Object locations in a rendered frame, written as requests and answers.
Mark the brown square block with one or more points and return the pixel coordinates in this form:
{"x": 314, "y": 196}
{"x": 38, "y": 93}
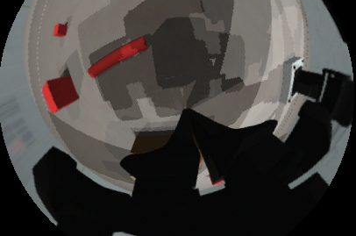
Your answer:
{"x": 143, "y": 144}

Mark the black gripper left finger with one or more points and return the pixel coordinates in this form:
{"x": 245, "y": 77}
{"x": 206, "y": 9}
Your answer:
{"x": 178, "y": 157}

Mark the red cylinder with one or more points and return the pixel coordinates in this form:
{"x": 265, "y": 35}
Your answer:
{"x": 125, "y": 51}

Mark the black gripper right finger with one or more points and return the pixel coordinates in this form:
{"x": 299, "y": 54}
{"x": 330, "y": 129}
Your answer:
{"x": 220, "y": 146}

